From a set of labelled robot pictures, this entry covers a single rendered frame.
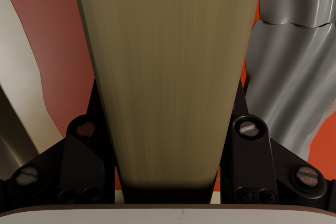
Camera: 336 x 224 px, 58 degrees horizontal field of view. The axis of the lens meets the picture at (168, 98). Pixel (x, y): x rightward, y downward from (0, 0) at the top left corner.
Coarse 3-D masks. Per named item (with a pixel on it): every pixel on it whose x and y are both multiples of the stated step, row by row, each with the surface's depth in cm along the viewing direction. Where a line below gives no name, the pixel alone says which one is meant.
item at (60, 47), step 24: (24, 24) 17; (48, 24) 17; (72, 24) 17; (48, 48) 18; (72, 48) 18; (48, 72) 19; (72, 72) 19; (48, 96) 21; (72, 96) 21; (312, 144) 25
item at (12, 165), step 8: (0, 144) 25; (0, 152) 25; (8, 152) 26; (0, 160) 25; (8, 160) 26; (0, 168) 25; (8, 168) 26; (16, 168) 27; (0, 176) 25; (8, 176) 26
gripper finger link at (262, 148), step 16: (240, 128) 10; (256, 128) 10; (240, 144) 9; (256, 144) 9; (240, 160) 9; (256, 160) 9; (272, 160) 9; (224, 176) 11; (240, 176) 8; (256, 176) 8; (272, 176) 8; (224, 192) 10; (240, 192) 8; (256, 192) 8; (272, 192) 8
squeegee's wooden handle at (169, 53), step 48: (96, 0) 4; (144, 0) 4; (192, 0) 4; (240, 0) 4; (96, 48) 5; (144, 48) 5; (192, 48) 5; (240, 48) 5; (144, 96) 6; (192, 96) 6; (144, 144) 7; (192, 144) 7; (144, 192) 9; (192, 192) 9
